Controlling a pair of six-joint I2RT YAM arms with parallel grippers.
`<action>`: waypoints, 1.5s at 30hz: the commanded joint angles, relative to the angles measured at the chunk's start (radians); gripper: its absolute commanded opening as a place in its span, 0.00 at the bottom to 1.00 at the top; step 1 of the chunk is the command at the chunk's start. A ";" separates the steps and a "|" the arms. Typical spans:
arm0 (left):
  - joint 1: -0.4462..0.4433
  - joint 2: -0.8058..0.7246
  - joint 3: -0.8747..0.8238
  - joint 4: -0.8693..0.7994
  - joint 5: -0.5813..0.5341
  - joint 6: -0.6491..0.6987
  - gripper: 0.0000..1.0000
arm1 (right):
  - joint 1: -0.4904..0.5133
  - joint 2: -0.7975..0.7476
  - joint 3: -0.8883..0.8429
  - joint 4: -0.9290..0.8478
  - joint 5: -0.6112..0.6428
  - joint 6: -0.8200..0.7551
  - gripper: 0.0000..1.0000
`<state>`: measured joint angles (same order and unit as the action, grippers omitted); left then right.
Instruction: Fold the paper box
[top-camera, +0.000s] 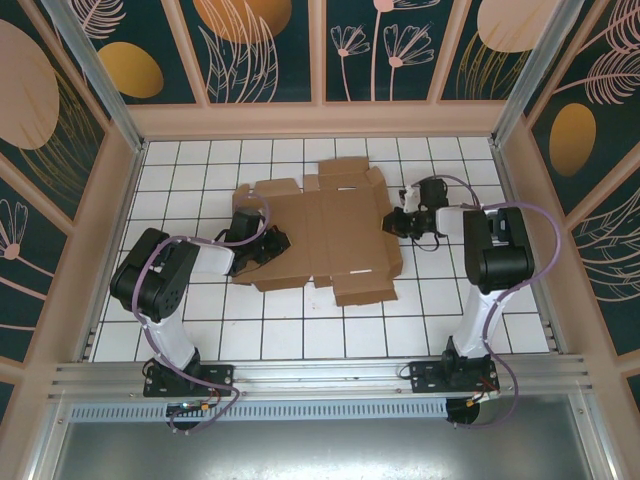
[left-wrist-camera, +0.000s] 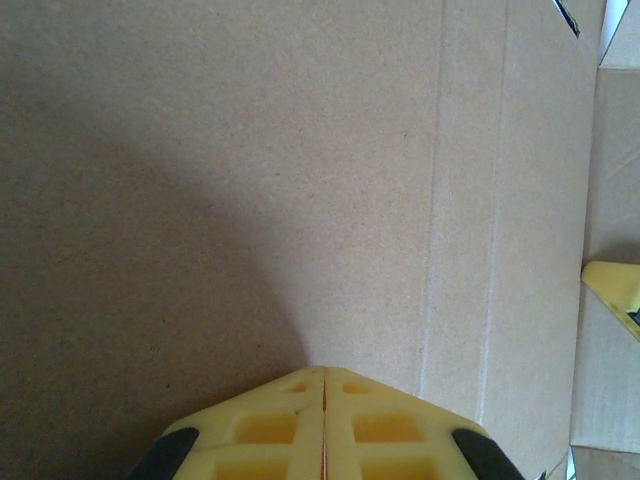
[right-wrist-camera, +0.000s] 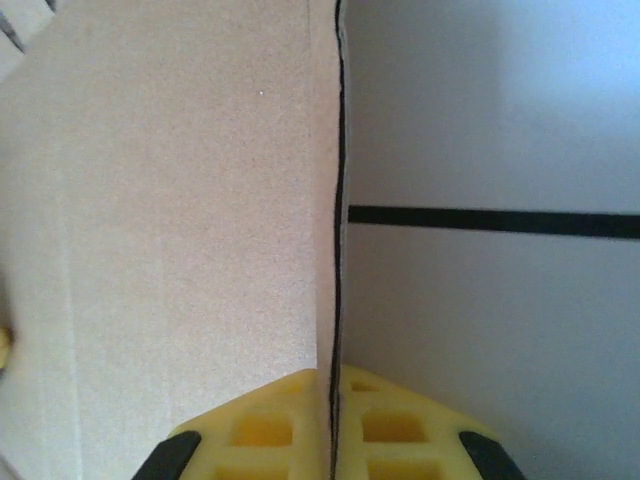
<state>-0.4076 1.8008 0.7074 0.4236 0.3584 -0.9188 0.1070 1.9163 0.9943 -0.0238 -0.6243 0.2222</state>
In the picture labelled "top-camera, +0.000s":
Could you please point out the brown cardboard box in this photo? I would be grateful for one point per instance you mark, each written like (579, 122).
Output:
(340, 225)

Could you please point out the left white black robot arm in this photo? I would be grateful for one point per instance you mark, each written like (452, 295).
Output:
(172, 340)

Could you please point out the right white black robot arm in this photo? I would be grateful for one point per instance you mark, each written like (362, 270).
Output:
(472, 320)

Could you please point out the grey metal sheet panel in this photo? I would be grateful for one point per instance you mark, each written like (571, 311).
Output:
(325, 450)

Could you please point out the aluminium table side rail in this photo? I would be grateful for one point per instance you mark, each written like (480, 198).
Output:
(502, 170)
(134, 170)

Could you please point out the long aluminium base rail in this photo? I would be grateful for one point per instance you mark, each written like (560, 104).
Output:
(325, 372)

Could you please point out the aluminium frame post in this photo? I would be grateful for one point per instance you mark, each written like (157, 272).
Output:
(100, 70)
(525, 75)

